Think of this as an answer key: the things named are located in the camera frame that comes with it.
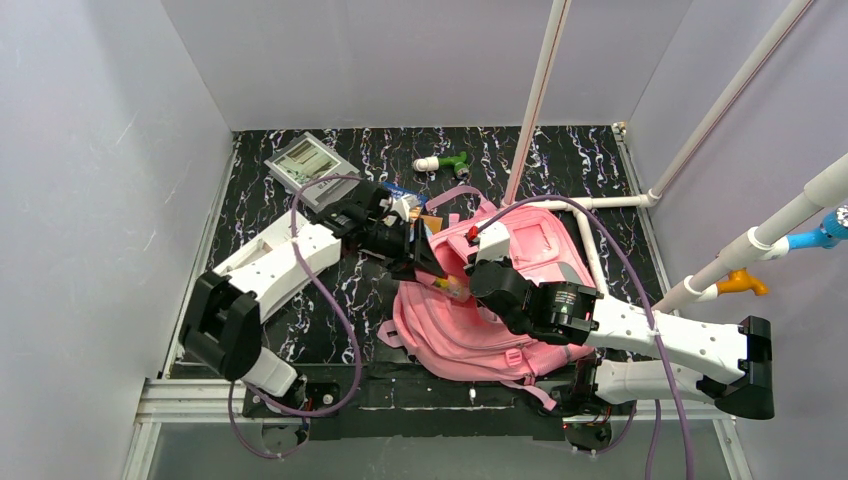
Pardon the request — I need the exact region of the blue treehouse story book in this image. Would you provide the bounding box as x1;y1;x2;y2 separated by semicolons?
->
381;182;429;205

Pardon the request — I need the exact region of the pink student backpack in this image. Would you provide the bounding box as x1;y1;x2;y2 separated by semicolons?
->
377;198;594;411

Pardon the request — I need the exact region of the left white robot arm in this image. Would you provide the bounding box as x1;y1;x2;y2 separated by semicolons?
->
178;180;444;398

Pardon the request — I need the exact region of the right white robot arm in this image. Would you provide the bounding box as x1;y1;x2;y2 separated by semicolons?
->
467;261;775;420

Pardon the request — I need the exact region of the orange thin book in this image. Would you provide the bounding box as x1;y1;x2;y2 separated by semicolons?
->
419;215;444;234

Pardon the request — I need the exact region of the green and white faucet toy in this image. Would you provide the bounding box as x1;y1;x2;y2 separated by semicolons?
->
412;151;469;180

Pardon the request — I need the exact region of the grey furniture catalogue book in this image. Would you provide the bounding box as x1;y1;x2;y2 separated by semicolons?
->
264;132;361;212

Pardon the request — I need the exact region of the white furniture catalogue book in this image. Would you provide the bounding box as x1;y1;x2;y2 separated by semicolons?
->
212;211;292;276

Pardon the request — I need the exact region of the orange tap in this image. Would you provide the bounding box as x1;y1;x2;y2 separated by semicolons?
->
715;268;770;296

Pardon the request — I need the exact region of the blue tap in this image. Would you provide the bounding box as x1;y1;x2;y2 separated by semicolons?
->
787;204;847;251

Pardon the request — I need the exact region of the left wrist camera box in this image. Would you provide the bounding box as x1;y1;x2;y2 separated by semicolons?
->
391;195;419;222

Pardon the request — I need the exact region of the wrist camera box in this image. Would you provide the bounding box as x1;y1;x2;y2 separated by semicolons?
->
472;221;511;264
391;195;419;222

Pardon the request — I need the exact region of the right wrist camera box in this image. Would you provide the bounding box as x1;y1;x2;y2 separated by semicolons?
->
472;221;511;264

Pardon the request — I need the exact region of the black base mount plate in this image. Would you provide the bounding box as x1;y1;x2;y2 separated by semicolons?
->
276;362;635;441

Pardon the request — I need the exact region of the white PVC pipe frame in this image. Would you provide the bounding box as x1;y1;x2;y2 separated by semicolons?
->
522;1;847;301

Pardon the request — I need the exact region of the aluminium rail frame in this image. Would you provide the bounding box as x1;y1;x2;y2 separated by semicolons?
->
122;374;753;480

